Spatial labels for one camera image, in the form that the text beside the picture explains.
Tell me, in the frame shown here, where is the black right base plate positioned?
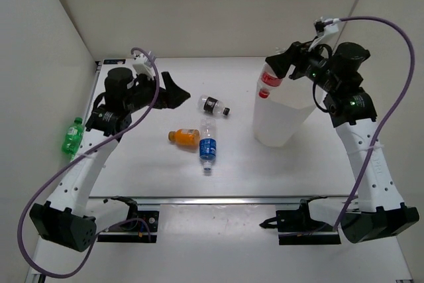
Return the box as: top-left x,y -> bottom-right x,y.
259,209 -> 341,246

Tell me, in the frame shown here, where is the white plastic bin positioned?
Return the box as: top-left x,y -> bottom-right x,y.
253,77 -> 315,147

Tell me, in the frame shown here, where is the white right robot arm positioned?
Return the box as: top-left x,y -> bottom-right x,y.
265,42 -> 419,243

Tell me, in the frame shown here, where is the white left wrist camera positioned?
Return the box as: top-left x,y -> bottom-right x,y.
131,48 -> 155,80

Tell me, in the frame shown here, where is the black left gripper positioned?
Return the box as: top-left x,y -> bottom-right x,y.
124,72 -> 189,113

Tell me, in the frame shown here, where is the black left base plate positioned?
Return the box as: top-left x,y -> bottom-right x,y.
97,205 -> 160,244

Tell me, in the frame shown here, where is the clear bottle blue label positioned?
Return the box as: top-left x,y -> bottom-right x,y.
199,118 -> 217,174

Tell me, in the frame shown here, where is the clear bottle black label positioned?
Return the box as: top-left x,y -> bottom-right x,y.
198,95 -> 230,117

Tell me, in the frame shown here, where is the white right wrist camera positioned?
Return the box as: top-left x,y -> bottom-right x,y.
308,17 -> 341,52

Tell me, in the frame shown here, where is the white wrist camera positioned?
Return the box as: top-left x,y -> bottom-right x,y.
131,48 -> 155,80
308,17 -> 341,52

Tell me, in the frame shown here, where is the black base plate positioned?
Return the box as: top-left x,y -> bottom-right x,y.
97,205 -> 160,244
259,209 -> 341,246

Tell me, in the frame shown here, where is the green plastic bottle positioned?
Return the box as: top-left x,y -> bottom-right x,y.
62,117 -> 84,157

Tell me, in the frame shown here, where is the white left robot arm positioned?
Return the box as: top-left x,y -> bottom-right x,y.
29,67 -> 191,252

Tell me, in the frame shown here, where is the orange juice bottle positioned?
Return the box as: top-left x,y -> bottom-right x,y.
168,129 -> 200,148

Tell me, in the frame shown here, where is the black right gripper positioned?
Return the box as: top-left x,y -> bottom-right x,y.
268,37 -> 339,92

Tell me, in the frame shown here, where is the clear bottle red label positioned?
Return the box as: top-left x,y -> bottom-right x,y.
258,63 -> 282,99

